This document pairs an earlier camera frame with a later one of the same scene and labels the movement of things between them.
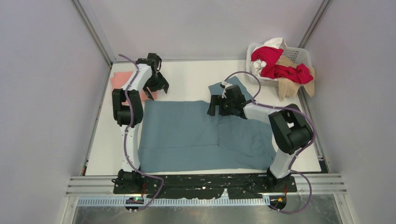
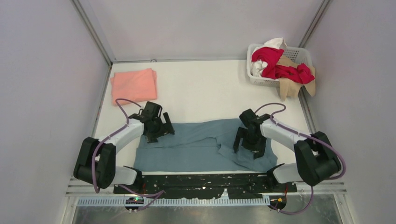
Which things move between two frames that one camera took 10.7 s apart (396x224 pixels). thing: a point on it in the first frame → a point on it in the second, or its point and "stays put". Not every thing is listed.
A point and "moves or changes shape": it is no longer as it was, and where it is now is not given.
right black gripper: [217, 100] → [258, 149]
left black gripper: [162, 83] → [152, 137]
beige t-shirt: [289, 88] stays put
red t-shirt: [299, 73] stays put
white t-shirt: [257, 66] stays put
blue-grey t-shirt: [179, 136] moves or changes shape
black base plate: [253, 185] stays put
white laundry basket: [296, 54] stays put
